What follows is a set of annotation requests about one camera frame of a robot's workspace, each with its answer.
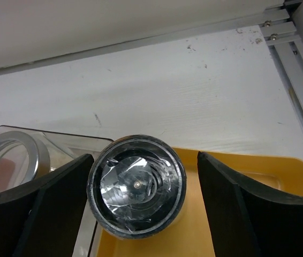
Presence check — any small white bottle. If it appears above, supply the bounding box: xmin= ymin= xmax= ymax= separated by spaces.
xmin=86 ymin=134 xmax=187 ymax=239

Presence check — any clear plastic tray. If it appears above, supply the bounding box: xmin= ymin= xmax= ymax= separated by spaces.
xmin=0 ymin=125 xmax=113 ymax=256

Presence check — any yellow tray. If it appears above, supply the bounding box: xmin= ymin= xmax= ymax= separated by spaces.
xmin=90 ymin=148 xmax=303 ymax=256

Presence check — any aluminium side rail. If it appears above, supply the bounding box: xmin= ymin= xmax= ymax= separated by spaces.
xmin=0 ymin=1 xmax=303 ymax=124

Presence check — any clear glass jar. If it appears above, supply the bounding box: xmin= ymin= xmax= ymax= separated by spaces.
xmin=0 ymin=131 xmax=50 ymax=193

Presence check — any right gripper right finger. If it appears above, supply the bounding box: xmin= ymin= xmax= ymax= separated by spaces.
xmin=198 ymin=152 xmax=303 ymax=256

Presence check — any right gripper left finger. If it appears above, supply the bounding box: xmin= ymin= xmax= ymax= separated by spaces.
xmin=0 ymin=154 xmax=94 ymax=256

